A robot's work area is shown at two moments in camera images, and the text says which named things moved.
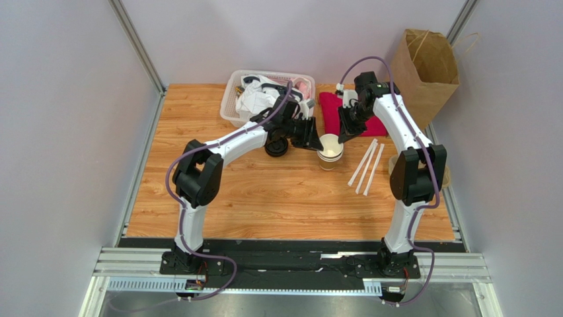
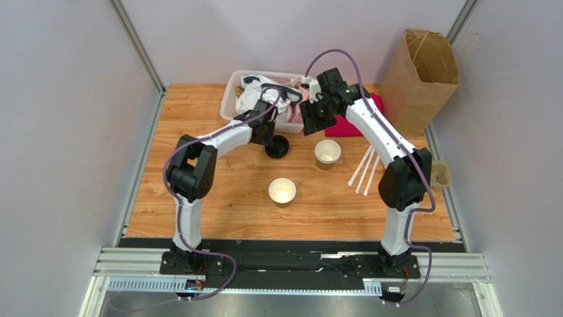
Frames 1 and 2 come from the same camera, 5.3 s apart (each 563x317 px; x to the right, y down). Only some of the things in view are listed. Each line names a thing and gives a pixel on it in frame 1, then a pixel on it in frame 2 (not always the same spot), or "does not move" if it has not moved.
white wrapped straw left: (361, 161) does not move
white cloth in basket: (255, 99) does not move
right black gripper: (350, 117) to (312, 116)
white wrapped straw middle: (366, 168) does not move
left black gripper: (311, 140) to (269, 140)
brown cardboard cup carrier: (446, 177) does not move
